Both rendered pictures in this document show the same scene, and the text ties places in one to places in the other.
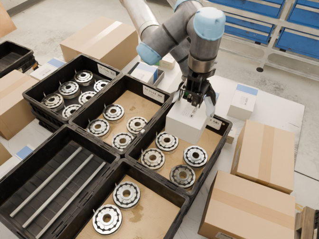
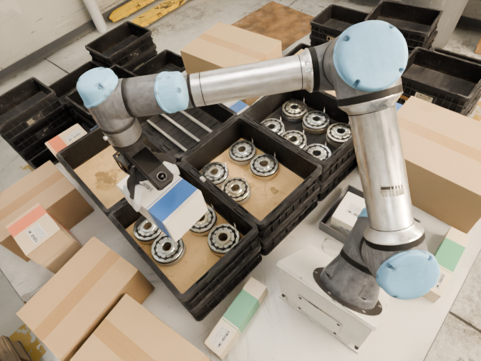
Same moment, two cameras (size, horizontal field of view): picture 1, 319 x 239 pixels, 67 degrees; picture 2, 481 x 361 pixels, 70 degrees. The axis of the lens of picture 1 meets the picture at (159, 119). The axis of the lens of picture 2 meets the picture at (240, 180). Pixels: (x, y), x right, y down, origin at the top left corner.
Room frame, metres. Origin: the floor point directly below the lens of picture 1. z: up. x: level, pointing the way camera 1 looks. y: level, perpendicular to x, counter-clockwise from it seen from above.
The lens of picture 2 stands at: (1.00, -0.53, 1.81)
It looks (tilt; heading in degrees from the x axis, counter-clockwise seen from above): 52 degrees down; 115
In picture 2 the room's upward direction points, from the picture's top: 11 degrees counter-clockwise
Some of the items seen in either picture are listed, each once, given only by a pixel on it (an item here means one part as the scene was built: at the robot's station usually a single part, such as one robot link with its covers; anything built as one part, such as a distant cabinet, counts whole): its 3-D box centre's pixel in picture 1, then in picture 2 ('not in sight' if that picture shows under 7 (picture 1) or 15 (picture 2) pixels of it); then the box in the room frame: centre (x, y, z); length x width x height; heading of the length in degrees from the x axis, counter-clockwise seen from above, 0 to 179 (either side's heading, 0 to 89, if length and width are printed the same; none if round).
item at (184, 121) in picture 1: (192, 111); (162, 198); (0.58, -0.12, 1.09); 0.20 x 0.12 x 0.09; 155
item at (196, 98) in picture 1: (196, 83); (134, 153); (0.55, -0.11, 1.25); 0.09 x 0.08 x 0.12; 155
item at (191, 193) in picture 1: (181, 140); (180, 223); (0.57, -0.10, 0.92); 0.40 x 0.30 x 0.02; 150
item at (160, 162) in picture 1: (152, 158); not in sight; (0.51, 0.02, 0.86); 0.10 x 0.10 x 0.01
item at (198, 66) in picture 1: (202, 60); (121, 130); (0.56, -0.11, 1.33); 0.08 x 0.08 x 0.05
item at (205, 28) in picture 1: (206, 33); (107, 100); (0.56, -0.11, 1.41); 0.09 x 0.08 x 0.11; 19
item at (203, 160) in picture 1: (195, 156); (167, 247); (0.54, -0.16, 0.86); 0.10 x 0.10 x 0.01
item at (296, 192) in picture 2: (123, 109); (248, 165); (0.72, 0.16, 0.92); 0.40 x 0.30 x 0.02; 150
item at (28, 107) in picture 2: not in sight; (36, 126); (-0.96, 0.67, 0.37); 0.40 x 0.30 x 0.45; 65
